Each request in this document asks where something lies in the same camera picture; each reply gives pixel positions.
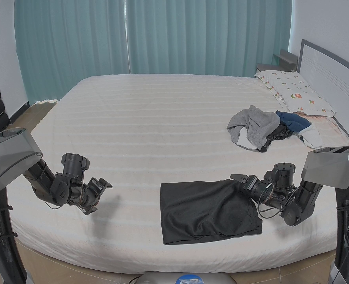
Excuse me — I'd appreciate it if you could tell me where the white printed pillow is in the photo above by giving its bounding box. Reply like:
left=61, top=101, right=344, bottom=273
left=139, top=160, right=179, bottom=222
left=254, top=69, right=337, bottom=118

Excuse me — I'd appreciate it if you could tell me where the grey bedside table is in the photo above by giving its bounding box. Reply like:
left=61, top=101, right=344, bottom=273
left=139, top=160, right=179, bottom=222
left=256, top=49, right=298, bottom=73

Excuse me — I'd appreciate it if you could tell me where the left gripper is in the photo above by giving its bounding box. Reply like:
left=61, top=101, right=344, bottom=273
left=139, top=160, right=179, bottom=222
left=80, top=176, right=113, bottom=216

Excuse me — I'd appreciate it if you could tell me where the blue-green curtain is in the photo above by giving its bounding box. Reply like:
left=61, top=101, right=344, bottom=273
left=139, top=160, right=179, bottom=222
left=127, top=0, right=293, bottom=78
left=14, top=0, right=130, bottom=104

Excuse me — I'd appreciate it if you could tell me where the grey garment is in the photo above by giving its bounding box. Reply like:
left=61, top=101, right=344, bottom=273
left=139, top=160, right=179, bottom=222
left=227, top=105, right=281, bottom=151

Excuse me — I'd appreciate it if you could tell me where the black shiny garment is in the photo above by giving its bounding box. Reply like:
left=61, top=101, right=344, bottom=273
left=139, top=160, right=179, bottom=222
left=257, top=121, right=294, bottom=153

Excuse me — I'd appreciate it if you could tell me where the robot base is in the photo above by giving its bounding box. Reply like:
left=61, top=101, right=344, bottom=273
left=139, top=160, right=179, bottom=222
left=130, top=272, right=231, bottom=284

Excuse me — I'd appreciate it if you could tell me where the black T-shirt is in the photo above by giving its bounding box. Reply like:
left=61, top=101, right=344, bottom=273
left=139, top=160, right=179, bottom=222
left=160, top=179, right=263, bottom=245

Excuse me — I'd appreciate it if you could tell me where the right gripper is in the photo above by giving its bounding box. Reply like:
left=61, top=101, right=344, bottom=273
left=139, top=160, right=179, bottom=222
left=230, top=173, right=275, bottom=204

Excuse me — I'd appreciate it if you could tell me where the dark blue garment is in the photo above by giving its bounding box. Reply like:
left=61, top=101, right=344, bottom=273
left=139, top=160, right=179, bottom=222
left=275, top=110, right=312, bottom=132

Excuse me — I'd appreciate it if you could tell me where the black cable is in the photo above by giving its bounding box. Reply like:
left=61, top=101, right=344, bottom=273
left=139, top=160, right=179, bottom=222
left=0, top=153, right=42, bottom=194
left=257, top=202, right=282, bottom=220

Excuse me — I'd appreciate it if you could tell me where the white garment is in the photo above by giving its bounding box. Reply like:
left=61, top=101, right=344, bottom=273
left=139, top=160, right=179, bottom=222
left=299, top=124, right=323, bottom=149

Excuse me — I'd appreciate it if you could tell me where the bed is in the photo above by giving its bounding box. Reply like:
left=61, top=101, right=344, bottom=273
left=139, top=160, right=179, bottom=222
left=7, top=39, right=349, bottom=274

